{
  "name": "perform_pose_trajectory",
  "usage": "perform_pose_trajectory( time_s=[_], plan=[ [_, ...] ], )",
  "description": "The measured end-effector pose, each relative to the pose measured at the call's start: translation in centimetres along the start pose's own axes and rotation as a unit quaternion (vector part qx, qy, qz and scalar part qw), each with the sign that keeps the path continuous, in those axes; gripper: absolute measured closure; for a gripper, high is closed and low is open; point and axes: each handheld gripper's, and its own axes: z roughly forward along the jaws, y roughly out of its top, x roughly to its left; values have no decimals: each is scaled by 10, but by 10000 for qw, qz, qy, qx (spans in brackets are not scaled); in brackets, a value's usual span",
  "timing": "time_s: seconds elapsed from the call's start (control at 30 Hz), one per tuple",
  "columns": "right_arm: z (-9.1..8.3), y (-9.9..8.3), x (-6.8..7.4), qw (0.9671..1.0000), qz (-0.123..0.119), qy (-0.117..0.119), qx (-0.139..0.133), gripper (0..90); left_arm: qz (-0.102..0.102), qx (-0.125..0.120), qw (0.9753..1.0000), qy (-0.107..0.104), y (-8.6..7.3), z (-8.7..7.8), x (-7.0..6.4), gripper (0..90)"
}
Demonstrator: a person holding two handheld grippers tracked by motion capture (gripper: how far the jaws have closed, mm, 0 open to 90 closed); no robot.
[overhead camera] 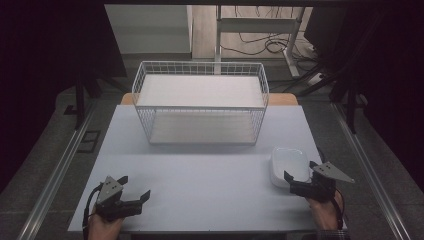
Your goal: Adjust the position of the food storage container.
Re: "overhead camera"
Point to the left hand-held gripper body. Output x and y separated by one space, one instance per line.
111 206

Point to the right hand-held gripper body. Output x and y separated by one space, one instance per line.
316 190

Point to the white rectangular dish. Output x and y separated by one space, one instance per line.
290 163

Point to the person's left hand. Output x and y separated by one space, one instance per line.
101 230

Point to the person's right hand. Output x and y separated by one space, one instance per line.
326 215

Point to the black floor plate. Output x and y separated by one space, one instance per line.
88 141

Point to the wooden table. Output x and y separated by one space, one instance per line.
283 99

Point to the black stand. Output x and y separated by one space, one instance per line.
350 100
80 100

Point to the white power strip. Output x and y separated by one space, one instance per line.
315 79

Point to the dark curtain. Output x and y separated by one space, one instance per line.
396 83
40 66

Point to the white cabinet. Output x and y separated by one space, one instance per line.
150 30

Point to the aluminium floor rail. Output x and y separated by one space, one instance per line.
53 176
370 173

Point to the white metal desk frame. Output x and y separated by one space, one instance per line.
256 25

